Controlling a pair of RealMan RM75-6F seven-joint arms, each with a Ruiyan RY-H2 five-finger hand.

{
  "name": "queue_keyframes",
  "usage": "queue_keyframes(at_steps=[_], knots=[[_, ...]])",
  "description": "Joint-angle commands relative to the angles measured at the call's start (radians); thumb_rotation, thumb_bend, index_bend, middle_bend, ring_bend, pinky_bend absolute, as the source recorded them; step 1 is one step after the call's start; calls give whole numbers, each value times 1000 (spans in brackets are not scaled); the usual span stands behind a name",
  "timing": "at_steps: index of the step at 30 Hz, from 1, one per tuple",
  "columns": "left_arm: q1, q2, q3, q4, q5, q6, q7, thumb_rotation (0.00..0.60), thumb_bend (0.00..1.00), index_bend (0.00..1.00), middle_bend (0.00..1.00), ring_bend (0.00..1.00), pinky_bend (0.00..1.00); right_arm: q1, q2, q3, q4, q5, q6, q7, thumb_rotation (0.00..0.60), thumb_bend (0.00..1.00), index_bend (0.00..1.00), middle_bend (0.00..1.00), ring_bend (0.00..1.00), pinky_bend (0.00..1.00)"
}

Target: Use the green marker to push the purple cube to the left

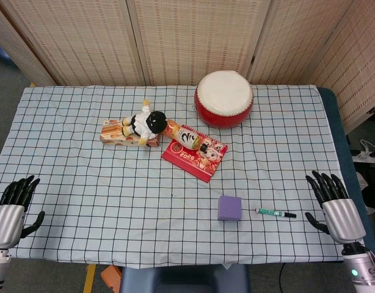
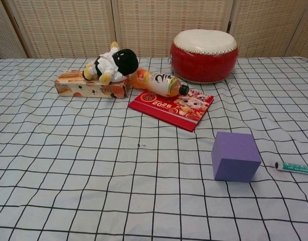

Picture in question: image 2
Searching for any purple foam cube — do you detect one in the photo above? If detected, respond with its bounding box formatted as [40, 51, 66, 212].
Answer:
[211, 131, 262, 183]

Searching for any green marker pen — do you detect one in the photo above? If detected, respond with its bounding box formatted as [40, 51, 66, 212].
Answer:
[274, 161, 308, 175]

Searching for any red 2026 calendar book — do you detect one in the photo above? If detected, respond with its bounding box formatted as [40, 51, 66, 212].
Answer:
[127, 88, 215, 133]

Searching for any orange juice bottle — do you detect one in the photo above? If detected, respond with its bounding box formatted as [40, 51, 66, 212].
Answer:
[128, 68, 190, 98]

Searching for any plush doll with black head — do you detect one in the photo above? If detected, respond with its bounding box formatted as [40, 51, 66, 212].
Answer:
[82, 41, 140, 85]

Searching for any orange printed tissue box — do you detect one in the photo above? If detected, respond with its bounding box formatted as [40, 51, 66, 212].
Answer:
[55, 69, 131, 101]

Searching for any checked white tablecloth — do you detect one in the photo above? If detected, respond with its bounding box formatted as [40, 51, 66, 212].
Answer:
[0, 56, 308, 241]

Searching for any red and white drum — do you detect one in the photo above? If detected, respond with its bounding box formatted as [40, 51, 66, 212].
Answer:
[169, 29, 239, 84]

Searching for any woven folding screen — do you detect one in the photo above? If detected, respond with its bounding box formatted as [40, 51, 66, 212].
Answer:
[0, 0, 308, 60]

